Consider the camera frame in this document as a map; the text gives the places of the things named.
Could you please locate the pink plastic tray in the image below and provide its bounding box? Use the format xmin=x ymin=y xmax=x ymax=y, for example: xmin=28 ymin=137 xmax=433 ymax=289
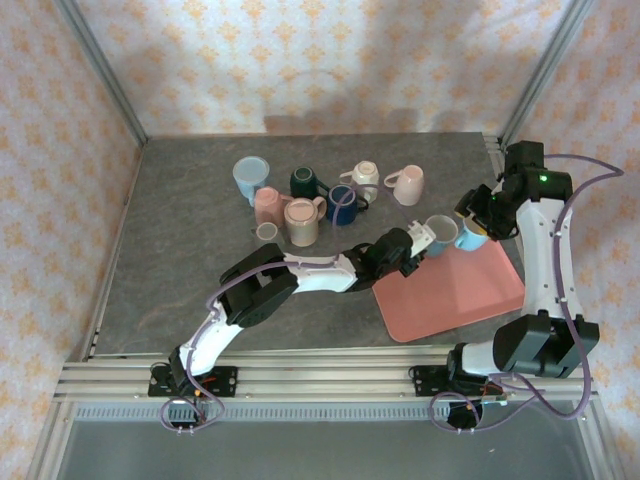
xmin=370 ymin=238 xmax=526 ymax=344

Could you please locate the pale pink mug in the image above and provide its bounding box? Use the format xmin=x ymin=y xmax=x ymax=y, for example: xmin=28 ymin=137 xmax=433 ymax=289
xmin=382 ymin=164 xmax=426 ymax=206

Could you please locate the navy blue mug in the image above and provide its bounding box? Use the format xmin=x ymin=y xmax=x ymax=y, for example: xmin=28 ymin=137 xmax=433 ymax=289
xmin=326 ymin=183 xmax=370 ymax=228

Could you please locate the white ribbed mug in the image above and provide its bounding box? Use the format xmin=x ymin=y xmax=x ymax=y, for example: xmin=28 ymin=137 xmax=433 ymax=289
xmin=338 ymin=159 xmax=382 ymax=202

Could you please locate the large beige pink mug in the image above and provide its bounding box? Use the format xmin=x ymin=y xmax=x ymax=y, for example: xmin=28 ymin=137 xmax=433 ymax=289
xmin=283 ymin=195 xmax=327 ymax=248

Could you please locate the dark green mug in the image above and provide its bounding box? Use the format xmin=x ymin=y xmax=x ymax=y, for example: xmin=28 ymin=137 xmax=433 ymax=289
xmin=289 ymin=166 xmax=332 ymax=200

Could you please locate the grey mug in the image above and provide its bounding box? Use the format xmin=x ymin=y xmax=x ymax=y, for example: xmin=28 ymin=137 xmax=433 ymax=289
xmin=248 ymin=222 xmax=281 ymax=243

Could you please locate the small pink mug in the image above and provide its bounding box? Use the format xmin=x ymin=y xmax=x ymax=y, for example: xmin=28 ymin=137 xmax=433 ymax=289
xmin=253 ymin=186 xmax=294 ymax=226

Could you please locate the large pale blue mug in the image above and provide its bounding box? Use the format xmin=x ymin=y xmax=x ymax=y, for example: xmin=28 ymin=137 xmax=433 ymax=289
xmin=232 ymin=155 xmax=272 ymax=206

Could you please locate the grey metal panel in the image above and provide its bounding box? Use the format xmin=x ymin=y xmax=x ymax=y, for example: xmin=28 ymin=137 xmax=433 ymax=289
xmin=34 ymin=419 xmax=619 ymax=480

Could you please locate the aluminium upright post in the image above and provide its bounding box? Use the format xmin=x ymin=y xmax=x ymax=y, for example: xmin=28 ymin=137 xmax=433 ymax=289
xmin=52 ymin=0 xmax=150 ymax=146
xmin=498 ymin=0 xmax=599 ymax=146

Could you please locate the aluminium base rail beam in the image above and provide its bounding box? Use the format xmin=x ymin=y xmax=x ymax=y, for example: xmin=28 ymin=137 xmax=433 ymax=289
xmin=53 ymin=348 xmax=599 ymax=403

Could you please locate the grey slotted cable duct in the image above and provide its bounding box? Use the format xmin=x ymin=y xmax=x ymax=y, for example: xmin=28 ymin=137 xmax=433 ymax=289
xmin=74 ymin=404 xmax=587 ymax=422

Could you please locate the aluminium frame leg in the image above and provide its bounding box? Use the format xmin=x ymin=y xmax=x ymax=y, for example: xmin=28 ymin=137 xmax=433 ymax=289
xmin=573 ymin=399 xmax=627 ymax=480
xmin=24 ymin=399 xmax=76 ymax=480

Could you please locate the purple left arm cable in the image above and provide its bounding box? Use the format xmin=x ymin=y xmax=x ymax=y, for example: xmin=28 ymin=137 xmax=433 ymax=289
xmin=159 ymin=183 xmax=422 ymax=435

